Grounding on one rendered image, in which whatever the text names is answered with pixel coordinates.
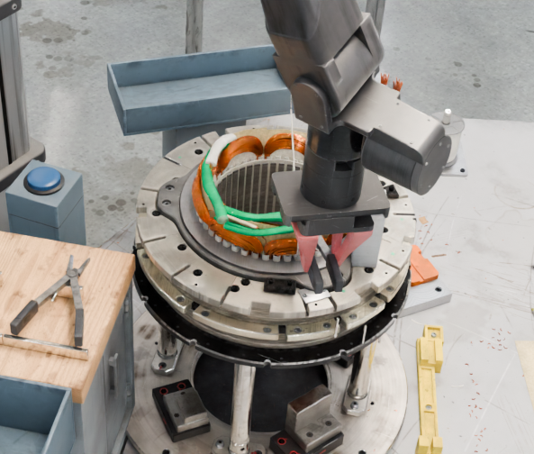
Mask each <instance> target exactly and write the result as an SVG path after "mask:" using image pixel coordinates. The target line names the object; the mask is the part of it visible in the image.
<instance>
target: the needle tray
mask: <svg viewBox="0 0 534 454"><path fill-rule="evenodd" d="M275 52H276V50H275V48H274V45H273V44H267V45H259V46H251V47H244V48H236V49H228V50H214V51H206V52H198V53H190V54H182V55H175V56H166V57H159V58H151V59H136V60H129V61H121V62H114V63H107V82H108V91H109V94H110V97H111V99H112V102H113V107H114V110H115V112H116V115H117V118H118V121H119V124H120V125H121V128H122V133H123V136H130V135H137V134H143V133H151V132H162V158H163V157H165V156H166V155H167V154H168V153H169V152H170V151H172V150H174V149H175V148H177V147H179V146H180V145H182V144H184V143H186V142H188V141H190V140H192V139H194V138H197V137H200V138H201V139H202V135H205V134H207V133H210V132H217V134H218V135H219V136H220V137H221V136H222V135H225V129H228V128H232V127H239V126H246V123H247V120H250V119H257V118H264V117H271V116H278V115H284V114H290V110H291V93H290V91H289V90H288V88H287V86H286V84H285V81H284V80H283V78H282V76H281V73H280V71H279V69H278V67H277V65H276V63H275V61H274V59H273V56H272V55H273V54H274V53H275Z"/></svg>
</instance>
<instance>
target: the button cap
mask: <svg viewBox="0 0 534 454"><path fill-rule="evenodd" d="M27 182H28V186H29V187H30V188H32V189H35V190H38V191H48V190H51V189H53V188H55V187H57V186H58V185H59V184H60V174H59V172H58V171H57V170H56V169H55V168H51V167H38V168H35V169H33V170H32V171H30V172H29V174H28V176H27Z"/></svg>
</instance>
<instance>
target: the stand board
mask: <svg viewBox="0 0 534 454"><path fill-rule="evenodd" d="M70 254H71V255H73V256H74V261H73V268H80V266H81V265H82V264H83V263H84V262H85V261H86V260H87V259H88V258H90V262H89V263H88V265H87V267H86V269H85V270H84V272H83V273H82V275H81V277H80V276H78V284H79V285H80V286H83V287H84V300H83V301H82V304H83V308H84V316H85V320H84V339H83V346H82V347H79V348H84V349H88V351H89V359H88V361H86V360H81V359H72V358H67V357H62V356H57V355H52V354H47V353H42V352H37V351H32V350H23V349H18V348H13V347H8V346H5V345H4V344H3V345H0V375H3V376H8V377H17V378H21V379H26V380H31V381H36V382H41V383H46V384H51V385H56V386H64V387H70V388H71V390H72V401H73V403H78V404H83V403H84V401H85V399H86V395H87V393H88V390H89V388H90V386H91V383H92V381H93V378H94V376H95V372H96V370H97V367H98V365H99V362H100V359H101V357H102V355H103V353H104V349H105V346H106V343H107V341H108V339H109V337H110V334H111V331H112V329H113V326H114V323H115V321H116V318H117V315H118V313H119V311H120V309H121V306H122V302H123V299H124V297H125V295H126V293H127V290H128V287H129V285H130V282H131V279H132V276H133V274H134V271H135V255H134V254H129V253H124V252H119V251H113V250H104V249H98V248H93V247H88V246H83V245H77V244H73V243H67V242H62V241H53V240H47V239H42V238H37V237H32V236H26V235H21V234H16V233H10V232H0V271H2V274H3V281H4V284H3V286H0V332H1V333H2V334H11V329H10V322H11V321H12V320H13V319H14V318H15V316H16V315H17V314H18V313H19V312H20V311H21V310H22V309H23V308H24V306H26V305H27V304H28V303H29V302H30V301H31V300H32V299H33V300H34V299H35V298H37V297H38V296H39V295H41V294H42V293H43V292H44V291H46V290H47V289H48V288H49V287H51V286H52V285H53V284H55V283H56V282H57V281H58V280H60V279H61V278H62V277H64V276H65V275H66V270H67V266H68V261H69V257H70ZM38 309H39V311H38V312H37V313H36V314H35V316H34V317H33V318H32V319H31V320H30V321H29V323H28V324H27V325H26V326H25V327H24V328H23V329H22V331H21V332H20V333H19V334H18V335H17V336H21V337H25V338H30V339H35V340H40V341H49V342H55V343H59V344H65V345H69V346H75V339H74V334H75V318H76V309H75V305H74V300H73V299H68V298H63V297H58V296H56V297H55V300H54V302H52V301H51V299H50V300H49V301H48V302H46V303H45V304H44V305H42V306H41V307H40V308H38ZM11 335H13V334H11ZM75 347H76V346H75Z"/></svg>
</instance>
